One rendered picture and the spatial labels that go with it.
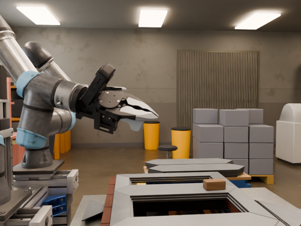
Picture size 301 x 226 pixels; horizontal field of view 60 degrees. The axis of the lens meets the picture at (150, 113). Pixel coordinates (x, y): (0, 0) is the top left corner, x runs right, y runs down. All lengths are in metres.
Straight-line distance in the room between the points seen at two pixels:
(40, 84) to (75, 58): 7.26
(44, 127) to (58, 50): 7.40
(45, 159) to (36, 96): 0.78
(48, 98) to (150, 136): 6.59
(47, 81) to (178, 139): 5.32
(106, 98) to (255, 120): 4.48
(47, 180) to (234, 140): 3.51
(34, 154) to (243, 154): 3.68
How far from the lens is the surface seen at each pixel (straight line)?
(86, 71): 7.85
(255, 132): 4.59
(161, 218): 1.26
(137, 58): 7.81
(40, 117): 0.71
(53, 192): 1.45
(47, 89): 0.69
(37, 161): 1.43
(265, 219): 1.35
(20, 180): 1.49
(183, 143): 5.92
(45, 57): 1.45
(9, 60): 0.90
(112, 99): 0.64
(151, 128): 7.19
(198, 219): 1.26
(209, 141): 4.41
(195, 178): 1.89
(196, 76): 7.95
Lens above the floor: 1.38
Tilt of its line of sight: 3 degrees down
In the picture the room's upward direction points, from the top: straight up
